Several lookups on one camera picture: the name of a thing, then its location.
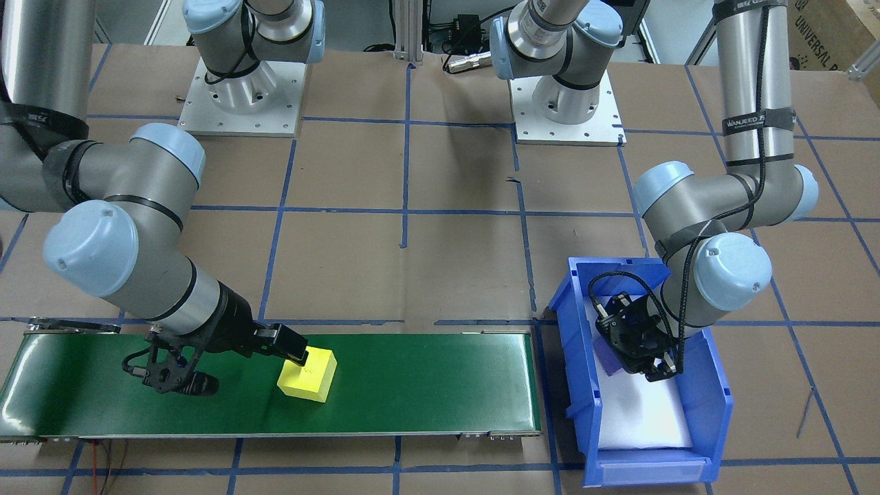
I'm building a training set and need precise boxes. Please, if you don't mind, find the purple foam block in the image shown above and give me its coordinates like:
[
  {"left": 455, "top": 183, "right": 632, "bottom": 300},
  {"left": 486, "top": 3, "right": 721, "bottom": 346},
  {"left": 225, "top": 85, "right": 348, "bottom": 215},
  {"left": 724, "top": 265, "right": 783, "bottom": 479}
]
[{"left": 595, "top": 335, "right": 628, "bottom": 377}]

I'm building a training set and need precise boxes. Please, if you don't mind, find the yellow foam block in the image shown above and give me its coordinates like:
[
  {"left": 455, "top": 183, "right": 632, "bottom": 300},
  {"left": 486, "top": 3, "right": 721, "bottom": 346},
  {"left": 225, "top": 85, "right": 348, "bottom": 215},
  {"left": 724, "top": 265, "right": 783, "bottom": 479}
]
[{"left": 276, "top": 346, "right": 338, "bottom": 404}]

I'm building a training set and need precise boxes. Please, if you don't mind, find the blue plastic storage bin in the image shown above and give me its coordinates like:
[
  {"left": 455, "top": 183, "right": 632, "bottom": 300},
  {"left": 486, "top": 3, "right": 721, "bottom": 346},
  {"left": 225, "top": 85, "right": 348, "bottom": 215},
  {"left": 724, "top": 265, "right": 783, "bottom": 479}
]
[{"left": 548, "top": 256, "right": 734, "bottom": 488}]

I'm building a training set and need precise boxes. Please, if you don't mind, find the white foam pad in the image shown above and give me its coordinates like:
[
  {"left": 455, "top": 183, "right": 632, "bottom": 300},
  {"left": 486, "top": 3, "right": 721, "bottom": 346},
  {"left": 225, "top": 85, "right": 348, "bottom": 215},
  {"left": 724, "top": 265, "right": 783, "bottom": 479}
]
[{"left": 588, "top": 296, "right": 694, "bottom": 451}]

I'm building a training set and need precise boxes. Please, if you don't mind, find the green conveyor belt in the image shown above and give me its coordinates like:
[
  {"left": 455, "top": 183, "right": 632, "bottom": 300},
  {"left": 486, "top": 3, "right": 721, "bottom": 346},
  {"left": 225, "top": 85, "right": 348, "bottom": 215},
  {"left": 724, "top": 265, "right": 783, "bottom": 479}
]
[{"left": 0, "top": 316, "right": 544, "bottom": 443}]

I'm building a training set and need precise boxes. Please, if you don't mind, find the silver cylindrical connector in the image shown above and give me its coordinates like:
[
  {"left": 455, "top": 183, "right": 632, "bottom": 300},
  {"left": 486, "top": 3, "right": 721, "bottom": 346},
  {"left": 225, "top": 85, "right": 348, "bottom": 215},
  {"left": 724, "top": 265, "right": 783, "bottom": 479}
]
[{"left": 443, "top": 52, "right": 493, "bottom": 74}]

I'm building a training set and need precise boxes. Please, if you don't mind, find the black electronics box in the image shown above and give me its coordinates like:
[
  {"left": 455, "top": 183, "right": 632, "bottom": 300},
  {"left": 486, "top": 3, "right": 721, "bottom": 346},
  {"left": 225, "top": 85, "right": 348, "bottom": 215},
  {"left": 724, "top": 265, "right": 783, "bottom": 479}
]
[{"left": 450, "top": 14, "right": 483, "bottom": 43}]

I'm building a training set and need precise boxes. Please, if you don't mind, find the brown cardboard box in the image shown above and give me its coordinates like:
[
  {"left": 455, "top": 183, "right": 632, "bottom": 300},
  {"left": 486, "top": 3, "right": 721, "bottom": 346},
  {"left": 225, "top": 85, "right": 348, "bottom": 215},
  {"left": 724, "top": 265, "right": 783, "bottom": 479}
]
[{"left": 786, "top": 0, "right": 880, "bottom": 74}]

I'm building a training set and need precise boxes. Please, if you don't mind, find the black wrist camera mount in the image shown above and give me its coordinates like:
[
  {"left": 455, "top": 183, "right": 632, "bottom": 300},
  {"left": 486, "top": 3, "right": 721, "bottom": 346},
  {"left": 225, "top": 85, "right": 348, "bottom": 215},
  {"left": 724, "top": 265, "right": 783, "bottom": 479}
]
[{"left": 122, "top": 329, "right": 221, "bottom": 397}]

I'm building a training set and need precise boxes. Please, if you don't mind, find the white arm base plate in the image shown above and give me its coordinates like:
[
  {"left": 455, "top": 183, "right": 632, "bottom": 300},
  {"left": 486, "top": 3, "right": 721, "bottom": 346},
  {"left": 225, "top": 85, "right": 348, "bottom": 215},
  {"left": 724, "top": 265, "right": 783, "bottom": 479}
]
[
  {"left": 177, "top": 56, "right": 307, "bottom": 138},
  {"left": 512, "top": 65, "right": 627, "bottom": 146}
]

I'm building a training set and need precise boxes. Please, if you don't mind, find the red black conveyor wire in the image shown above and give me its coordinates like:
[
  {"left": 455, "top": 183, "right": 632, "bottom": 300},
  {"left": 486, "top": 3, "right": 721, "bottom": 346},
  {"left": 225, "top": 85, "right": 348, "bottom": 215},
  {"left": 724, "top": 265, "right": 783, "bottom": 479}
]
[{"left": 88, "top": 439, "right": 131, "bottom": 495}]

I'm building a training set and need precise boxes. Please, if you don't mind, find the black braided camera cable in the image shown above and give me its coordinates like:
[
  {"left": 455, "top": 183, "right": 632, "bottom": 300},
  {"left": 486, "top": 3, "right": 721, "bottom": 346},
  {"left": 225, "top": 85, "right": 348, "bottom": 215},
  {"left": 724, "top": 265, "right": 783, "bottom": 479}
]
[{"left": 586, "top": 0, "right": 774, "bottom": 375}]

